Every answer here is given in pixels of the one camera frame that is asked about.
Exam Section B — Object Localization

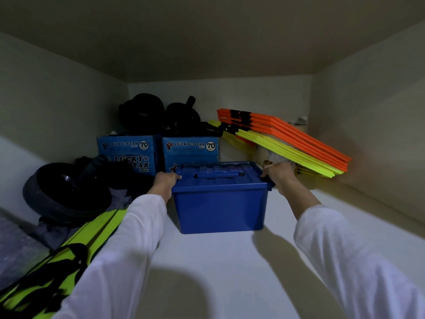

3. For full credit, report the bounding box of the stack of orange foam strips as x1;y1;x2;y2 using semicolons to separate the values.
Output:
216;108;352;173

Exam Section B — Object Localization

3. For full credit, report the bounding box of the person's left forearm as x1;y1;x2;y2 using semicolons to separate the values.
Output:
53;194;168;319

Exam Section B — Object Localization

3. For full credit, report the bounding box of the grey cloth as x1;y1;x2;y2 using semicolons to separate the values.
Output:
32;187;133;251

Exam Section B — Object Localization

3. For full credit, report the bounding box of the blue plastic storage box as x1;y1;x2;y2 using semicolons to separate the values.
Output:
171;161;275;235

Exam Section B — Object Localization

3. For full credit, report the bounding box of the bubble wrap sheet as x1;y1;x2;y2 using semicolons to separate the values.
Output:
0;206;50;291

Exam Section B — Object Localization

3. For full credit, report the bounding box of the person's left hand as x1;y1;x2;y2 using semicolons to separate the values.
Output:
147;172;182;204

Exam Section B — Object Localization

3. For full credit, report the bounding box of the person's right hand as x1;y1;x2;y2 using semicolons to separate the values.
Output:
261;162;301;196

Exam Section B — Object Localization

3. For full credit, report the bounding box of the black ab roller wheel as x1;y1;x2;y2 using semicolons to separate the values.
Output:
118;93;166;135
163;95;224;138
23;155;113;226

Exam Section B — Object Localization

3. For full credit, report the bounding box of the person's right forearm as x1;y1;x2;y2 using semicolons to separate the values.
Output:
282;183;425;319

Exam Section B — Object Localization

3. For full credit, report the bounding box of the stack of yellow foam strips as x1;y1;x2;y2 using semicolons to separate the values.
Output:
208;120;344;179

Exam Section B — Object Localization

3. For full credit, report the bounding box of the white plastic bag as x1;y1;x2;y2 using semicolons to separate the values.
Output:
266;151;297;171

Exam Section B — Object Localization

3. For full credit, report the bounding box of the neon green carry bag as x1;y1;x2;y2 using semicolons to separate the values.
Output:
0;208;129;319

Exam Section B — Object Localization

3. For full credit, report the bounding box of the blue cardboard paper box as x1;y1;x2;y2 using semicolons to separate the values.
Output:
162;136;221;173
97;134;163;176

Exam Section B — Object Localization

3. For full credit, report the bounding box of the white tape roll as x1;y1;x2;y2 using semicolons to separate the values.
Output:
288;115;309;133

